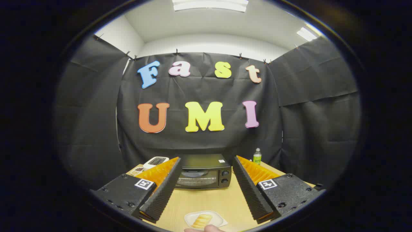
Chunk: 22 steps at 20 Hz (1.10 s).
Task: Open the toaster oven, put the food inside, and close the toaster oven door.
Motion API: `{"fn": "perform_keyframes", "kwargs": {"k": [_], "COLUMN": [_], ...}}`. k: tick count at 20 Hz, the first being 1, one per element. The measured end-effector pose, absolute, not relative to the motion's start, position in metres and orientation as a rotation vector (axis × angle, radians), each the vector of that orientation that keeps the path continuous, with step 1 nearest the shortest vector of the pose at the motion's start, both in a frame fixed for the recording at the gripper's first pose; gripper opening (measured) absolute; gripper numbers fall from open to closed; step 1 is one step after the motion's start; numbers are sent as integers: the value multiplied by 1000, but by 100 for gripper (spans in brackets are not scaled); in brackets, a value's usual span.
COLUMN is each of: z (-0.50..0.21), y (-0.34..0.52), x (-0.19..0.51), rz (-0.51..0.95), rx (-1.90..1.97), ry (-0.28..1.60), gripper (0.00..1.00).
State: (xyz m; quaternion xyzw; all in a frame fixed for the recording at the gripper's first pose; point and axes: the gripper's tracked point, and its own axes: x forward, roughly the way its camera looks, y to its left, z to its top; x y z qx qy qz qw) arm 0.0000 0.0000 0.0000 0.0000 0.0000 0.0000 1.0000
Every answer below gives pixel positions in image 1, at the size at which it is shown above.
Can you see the white plate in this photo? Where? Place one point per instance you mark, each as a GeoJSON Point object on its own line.
{"type": "Point", "coordinates": [219, 219]}

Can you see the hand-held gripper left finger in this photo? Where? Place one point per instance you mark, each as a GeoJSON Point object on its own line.
{"type": "Point", "coordinates": [162, 190]}

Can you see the green label drink bottle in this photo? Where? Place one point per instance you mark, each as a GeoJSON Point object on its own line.
{"type": "Point", "coordinates": [257, 158]}

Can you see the small ceiling light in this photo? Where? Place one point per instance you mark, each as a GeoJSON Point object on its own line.
{"type": "Point", "coordinates": [306, 33]}

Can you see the black toaster oven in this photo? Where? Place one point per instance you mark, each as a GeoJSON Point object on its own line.
{"type": "Point", "coordinates": [202, 162]}

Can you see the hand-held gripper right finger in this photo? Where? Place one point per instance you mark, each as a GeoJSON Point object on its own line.
{"type": "Point", "coordinates": [249, 190]}

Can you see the white pop-up toaster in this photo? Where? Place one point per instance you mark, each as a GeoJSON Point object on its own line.
{"type": "Point", "coordinates": [156, 161]}

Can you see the long ceiling light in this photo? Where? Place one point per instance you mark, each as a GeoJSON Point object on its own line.
{"type": "Point", "coordinates": [210, 4]}

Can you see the golden bread roll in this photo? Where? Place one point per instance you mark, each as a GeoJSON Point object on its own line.
{"type": "Point", "coordinates": [202, 221]}

